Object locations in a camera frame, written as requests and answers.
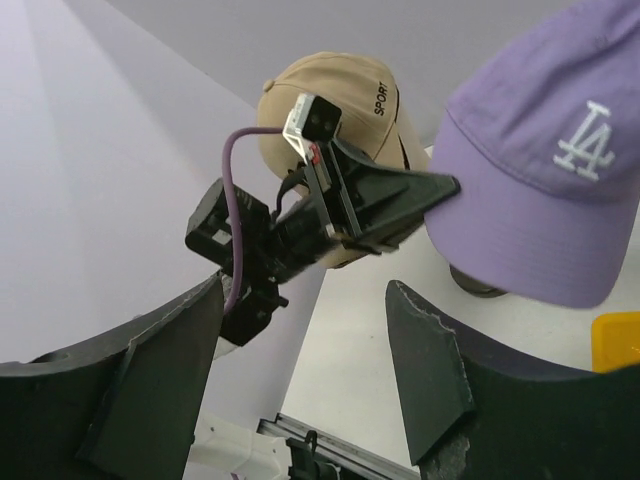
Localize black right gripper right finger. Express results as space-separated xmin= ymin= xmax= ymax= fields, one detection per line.
xmin=385 ymin=280 xmax=639 ymax=479

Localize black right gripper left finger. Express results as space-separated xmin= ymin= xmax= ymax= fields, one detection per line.
xmin=1 ymin=276 xmax=224 ymax=479

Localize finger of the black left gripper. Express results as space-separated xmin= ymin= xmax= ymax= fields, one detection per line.
xmin=344 ymin=219 xmax=424 ymax=255
xmin=332 ymin=140 xmax=460 ymax=230

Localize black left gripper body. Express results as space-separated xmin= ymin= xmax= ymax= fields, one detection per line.
xmin=272 ymin=142 xmax=369 ymax=273

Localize beige cap black letter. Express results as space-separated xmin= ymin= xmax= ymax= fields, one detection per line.
xmin=256 ymin=51 xmax=431 ymax=270

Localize purple LA cap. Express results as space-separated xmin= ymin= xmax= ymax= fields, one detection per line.
xmin=425 ymin=1 xmax=639 ymax=309

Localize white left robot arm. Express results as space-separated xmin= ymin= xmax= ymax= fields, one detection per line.
xmin=185 ymin=140 xmax=460 ymax=333

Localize dark wooden round stand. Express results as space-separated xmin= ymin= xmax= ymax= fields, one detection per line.
xmin=449 ymin=265 xmax=506 ymax=299

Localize yellow plastic tray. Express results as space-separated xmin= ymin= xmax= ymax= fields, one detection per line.
xmin=591 ymin=311 xmax=639 ymax=373

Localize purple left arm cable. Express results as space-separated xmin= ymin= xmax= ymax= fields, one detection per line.
xmin=219 ymin=127 xmax=286 ymax=314

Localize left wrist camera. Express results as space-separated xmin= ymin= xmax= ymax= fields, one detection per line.
xmin=282 ymin=92 xmax=342 ymax=162

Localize aluminium front rail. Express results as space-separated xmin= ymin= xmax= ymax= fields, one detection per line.
xmin=257 ymin=413 xmax=420 ymax=480

